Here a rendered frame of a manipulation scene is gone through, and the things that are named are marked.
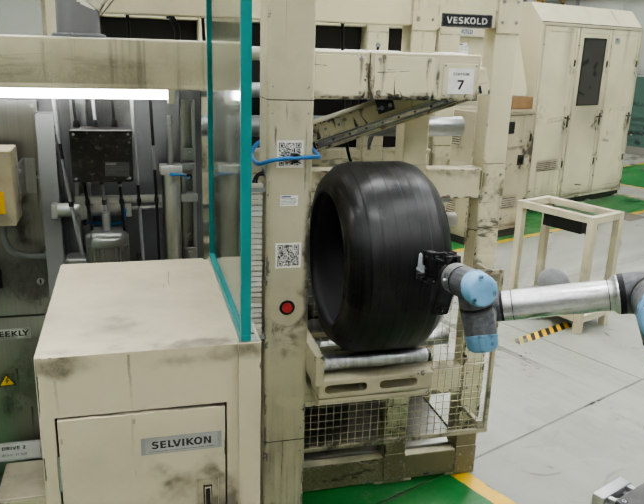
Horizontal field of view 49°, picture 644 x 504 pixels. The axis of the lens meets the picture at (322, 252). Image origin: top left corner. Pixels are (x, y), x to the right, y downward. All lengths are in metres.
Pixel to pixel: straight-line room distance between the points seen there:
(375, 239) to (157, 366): 0.79
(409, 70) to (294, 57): 0.50
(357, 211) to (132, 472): 0.91
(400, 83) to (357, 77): 0.14
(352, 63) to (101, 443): 1.37
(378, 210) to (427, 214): 0.14
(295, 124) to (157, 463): 0.98
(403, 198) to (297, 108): 0.38
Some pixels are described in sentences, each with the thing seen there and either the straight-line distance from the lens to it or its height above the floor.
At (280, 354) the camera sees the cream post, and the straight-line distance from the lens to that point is 2.13.
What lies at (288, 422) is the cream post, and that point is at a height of 0.68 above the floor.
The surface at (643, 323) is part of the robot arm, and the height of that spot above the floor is 1.26.
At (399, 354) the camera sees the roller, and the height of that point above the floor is 0.92.
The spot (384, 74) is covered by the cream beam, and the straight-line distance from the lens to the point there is 2.29.
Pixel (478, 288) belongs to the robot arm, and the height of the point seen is 1.30.
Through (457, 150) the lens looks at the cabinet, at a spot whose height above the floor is 0.88.
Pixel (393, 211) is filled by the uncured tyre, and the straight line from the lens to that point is 1.94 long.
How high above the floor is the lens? 1.81
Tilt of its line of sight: 16 degrees down
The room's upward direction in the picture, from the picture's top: 2 degrees clockwise
